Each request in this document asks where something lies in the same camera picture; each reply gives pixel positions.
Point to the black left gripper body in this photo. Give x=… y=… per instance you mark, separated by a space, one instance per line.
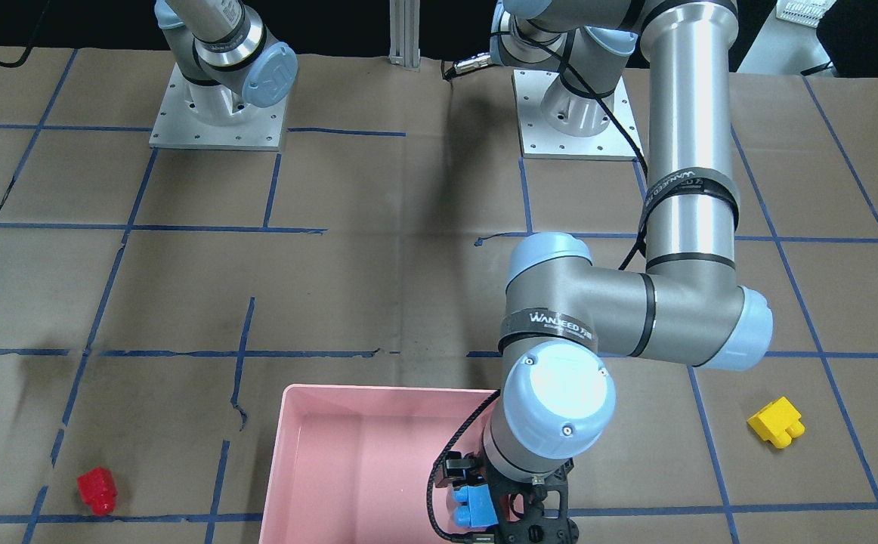
x=459 y=470

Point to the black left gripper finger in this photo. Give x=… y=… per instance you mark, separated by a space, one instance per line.
x=458 y=470

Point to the blue toy block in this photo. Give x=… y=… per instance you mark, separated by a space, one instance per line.
x=472 y=507

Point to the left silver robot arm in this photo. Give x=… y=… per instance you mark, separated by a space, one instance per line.
x=563 y=312

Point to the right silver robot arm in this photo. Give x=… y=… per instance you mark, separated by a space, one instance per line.
x=231 y=63

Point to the pink plastic box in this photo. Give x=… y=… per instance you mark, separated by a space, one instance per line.
x=351 y=463

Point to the brown paper table cover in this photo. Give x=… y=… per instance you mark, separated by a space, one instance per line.
x=154 y=304

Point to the red toy block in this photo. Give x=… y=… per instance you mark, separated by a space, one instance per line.
x=98 y=490

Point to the yellow toy block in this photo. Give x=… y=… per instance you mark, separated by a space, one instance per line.
x=778 y=423

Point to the white keyboard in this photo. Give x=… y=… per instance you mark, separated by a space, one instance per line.
x=803 y=12

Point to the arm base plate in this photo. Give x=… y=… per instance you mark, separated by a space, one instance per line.
x=556 y=124
x=195 y=117

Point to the aluminium frame post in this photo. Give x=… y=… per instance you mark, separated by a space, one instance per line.
x=405 y=16

